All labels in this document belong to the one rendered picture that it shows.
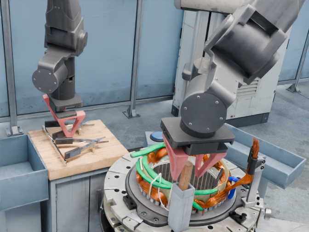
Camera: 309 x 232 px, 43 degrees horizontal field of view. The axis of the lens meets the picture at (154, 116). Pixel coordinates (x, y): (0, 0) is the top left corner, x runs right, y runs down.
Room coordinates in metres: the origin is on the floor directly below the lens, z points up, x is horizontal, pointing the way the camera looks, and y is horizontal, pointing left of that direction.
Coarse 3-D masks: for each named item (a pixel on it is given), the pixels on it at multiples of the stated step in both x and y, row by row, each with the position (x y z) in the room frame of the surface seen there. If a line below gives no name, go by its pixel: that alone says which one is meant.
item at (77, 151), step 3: (78, 147) 0.76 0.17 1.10; (72, 150) 0.75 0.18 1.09; (75, 150) 0.75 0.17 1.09; (78, 150) 0.76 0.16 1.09; (66, 153) 0.73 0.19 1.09; (69, 153) 0.74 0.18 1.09; (72, 153) 0.74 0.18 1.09; (75, 153) 0.75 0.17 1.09; (78, 153) 0.76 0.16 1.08; (66, 156) 0.73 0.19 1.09; (69, 156) 0.74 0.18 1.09; (72, 156) 0.74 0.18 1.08
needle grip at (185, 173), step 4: (188, 164) 0.54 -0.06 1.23; (192, 164) 0.54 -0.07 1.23; (184, 168) 0.53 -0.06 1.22; (188, 168) 0.53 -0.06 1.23; (184, 172) 0.53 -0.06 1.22; (188, 172) 0.53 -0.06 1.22; (180, 176) 0.54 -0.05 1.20; (184, 176) 0.53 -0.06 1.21; (188, 176) 0.53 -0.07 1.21; (180, 180) 0.54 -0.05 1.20; (184, 180) 0.53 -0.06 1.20; (188, 180) 0.53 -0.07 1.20; (180, 184) 0.54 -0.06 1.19; (184, 184) 0.53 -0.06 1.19; (188, 184) 0.54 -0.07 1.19; (180, 188) 0.53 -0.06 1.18; (184, 188) 0.53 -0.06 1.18
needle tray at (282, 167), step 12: (240, 132) 0.99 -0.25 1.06; (228, 144) 0.97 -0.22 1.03; (240, 144) 0.98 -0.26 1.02; (252, 144) 0.96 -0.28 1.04; (264, 144) 0.94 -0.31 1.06; (228, 156) 0.89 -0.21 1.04; (240, 156) 0.87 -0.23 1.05; (276, 156) 0.92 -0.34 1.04; (288, 156) 0.90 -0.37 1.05; (240, 168) 0.88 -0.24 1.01; (264, 168) 0.83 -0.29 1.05; (276, 168) 0.81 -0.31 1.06; (288, 168) 0.88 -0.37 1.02; (300, 168) 0.85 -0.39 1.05; (264, 180) 0.88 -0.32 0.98; (276, 180) 0.80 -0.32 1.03; (288, 180) 0.80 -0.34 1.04; (264, 192) 0.90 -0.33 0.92
